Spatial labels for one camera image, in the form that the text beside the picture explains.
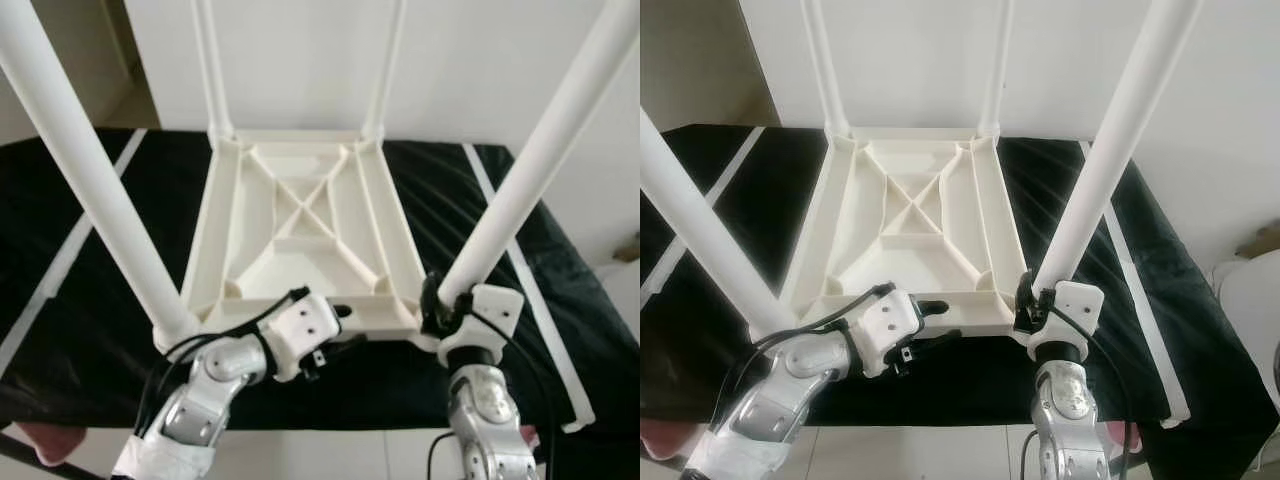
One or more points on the white tapered table leg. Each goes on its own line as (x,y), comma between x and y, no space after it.
(700,220)
(212,70)
(1115,140)
(385,70)
(540,140)
(997,70)
(90,170)
(828,70)

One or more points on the black table cloth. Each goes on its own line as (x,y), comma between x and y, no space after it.
(380,390)
(960,385)

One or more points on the long white plastic strip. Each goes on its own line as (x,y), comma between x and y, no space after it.
(530,300)
(1140,300)
(70,250)
(700,210)

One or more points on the pink object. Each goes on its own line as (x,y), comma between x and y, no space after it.
(662,440)
(1125,435)
(50,442)

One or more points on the white rounded object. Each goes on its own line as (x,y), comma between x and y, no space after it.
(1245,320)

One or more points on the grey round fan grille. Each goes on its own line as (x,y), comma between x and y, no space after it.
(1276,370)

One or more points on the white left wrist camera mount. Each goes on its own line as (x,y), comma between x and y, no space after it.
(300,325)
(885,320)

